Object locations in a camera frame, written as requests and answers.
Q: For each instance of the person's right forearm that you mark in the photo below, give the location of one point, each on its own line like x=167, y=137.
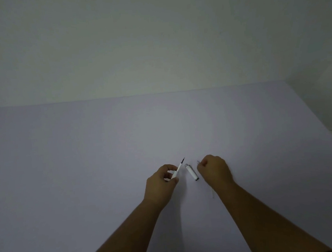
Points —
x=264, y=223

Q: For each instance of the white pen with black tip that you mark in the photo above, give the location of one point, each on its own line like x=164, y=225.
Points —
x=177, y=171

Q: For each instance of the white pen cap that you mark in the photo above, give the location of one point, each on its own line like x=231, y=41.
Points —
x=192, y=172

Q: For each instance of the person's right hand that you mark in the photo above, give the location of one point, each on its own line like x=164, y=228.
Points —
x=216, y=172

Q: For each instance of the person's right thumb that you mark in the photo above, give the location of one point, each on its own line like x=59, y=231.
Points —
x=202, y=166

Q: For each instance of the person's left hand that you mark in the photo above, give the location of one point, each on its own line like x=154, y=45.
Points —
x=157, y=189

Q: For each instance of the person's left thumb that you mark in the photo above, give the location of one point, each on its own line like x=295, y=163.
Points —
x=173, y=182

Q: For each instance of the person's left forearm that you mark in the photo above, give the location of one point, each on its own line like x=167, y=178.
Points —
x=126, y=238

